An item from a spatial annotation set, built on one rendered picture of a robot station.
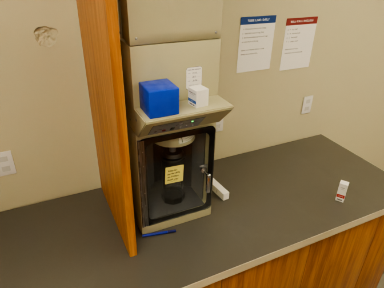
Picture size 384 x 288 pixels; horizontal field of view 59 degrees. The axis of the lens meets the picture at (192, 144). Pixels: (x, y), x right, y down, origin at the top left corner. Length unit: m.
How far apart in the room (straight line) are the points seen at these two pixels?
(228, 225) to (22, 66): 1.05
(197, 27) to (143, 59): 0.21
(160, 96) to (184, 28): 0.24
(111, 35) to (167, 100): 0.25
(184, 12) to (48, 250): 1.02
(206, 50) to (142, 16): 0.25
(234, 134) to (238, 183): 0.33
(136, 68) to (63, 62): 0.47
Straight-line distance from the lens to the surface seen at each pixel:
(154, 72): 1.14
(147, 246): 1.43
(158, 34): 1.12
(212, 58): 1.22
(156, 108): 1.06
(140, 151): 1.22
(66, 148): 1.66
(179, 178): 1.35
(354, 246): 1.94
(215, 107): 1.16
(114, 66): 1.00
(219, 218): 1.56
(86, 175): 1.75
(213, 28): 1.19
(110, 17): 0.97
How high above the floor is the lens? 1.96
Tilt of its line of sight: 29 degrees down
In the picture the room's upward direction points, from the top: 1 degrees clockwise
